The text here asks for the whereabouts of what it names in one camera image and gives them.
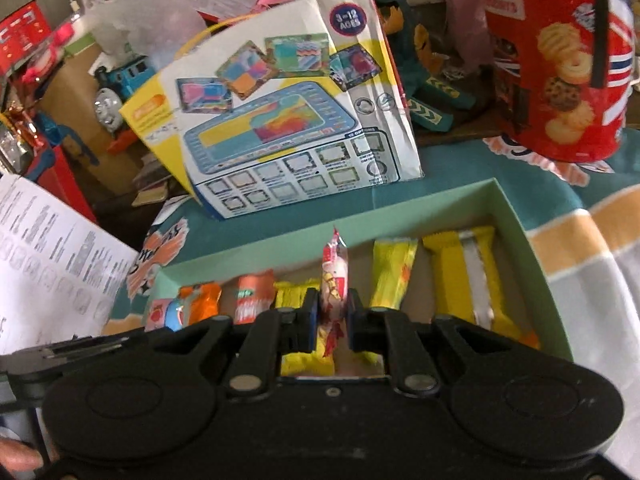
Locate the blue toy train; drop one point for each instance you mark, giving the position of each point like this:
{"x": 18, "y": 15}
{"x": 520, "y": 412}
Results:
{"x": 125, "y": 85}

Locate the pink ribbon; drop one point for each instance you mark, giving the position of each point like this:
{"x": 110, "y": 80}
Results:
{"x": 465, "y": 10}

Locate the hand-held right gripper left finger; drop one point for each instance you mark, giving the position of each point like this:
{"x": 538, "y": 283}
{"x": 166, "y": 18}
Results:
{"x": 312, "y": 322}

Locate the red white snack packet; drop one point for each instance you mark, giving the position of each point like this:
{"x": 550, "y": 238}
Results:
{"x": 334, "y": 275}

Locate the white yellow toy box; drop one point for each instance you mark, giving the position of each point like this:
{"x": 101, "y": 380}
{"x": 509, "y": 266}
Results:
{"x": 280, "y": 110}

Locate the red toy car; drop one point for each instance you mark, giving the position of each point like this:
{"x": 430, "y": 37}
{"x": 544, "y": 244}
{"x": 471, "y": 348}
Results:
{"x": 45, "y": 57}

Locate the red cookie tin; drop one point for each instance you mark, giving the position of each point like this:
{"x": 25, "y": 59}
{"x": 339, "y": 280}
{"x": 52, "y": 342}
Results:
{"x": 550, "y": 60}

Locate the yellow orange snack packet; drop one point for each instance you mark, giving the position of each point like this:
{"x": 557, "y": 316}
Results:
{"x": 392, "y": 275}

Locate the orange blue snack packet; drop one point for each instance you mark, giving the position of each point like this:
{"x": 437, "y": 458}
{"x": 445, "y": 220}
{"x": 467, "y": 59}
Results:
{"x": 185, "y": 307}

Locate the teal printed tablecloth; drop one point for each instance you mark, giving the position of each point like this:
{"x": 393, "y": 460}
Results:
{"x": 590, "y": 285}

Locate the red gift box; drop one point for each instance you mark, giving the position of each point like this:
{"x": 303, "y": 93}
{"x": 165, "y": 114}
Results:
{"x": 22, "y": 35}

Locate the white instruction sheet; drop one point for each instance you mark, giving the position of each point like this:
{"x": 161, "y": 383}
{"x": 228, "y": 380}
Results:
{"x": 50, "y": 270}

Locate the clear plastic bag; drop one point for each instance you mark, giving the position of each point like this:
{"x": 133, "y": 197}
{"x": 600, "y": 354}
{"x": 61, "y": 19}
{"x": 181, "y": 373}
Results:
{"x": 135, "y": 20}

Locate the light green cardboard box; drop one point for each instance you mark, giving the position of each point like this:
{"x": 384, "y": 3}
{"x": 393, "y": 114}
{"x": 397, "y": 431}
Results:
{"x": 310, "y": 210}

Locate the teal dinosaur toy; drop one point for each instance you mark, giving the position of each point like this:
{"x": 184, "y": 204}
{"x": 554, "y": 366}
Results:
{"x": 420, "y": 60}

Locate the person's left hand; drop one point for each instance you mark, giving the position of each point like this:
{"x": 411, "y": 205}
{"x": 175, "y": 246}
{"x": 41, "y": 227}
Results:
{"x": 17, "y": 455}

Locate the plain yellow snack packet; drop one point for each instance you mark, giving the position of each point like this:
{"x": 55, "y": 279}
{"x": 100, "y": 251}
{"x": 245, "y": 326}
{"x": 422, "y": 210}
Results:
{"x": 290, "y": 295}

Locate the yellow white snack packet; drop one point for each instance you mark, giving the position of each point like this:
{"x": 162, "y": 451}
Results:
{"x": 450, "y": 270}

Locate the brown cardboard box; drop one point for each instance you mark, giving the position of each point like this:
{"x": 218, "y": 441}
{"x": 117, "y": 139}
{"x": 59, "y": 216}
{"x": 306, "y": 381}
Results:
{"x": 75, "y": 110}

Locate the red plastic bin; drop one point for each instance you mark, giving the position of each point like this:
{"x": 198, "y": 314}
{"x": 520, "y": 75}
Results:
{"x": 65, "y": 185}

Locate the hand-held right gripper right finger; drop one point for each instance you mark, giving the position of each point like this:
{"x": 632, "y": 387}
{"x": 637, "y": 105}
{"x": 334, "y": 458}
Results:
{"x": 356, "y": 322}

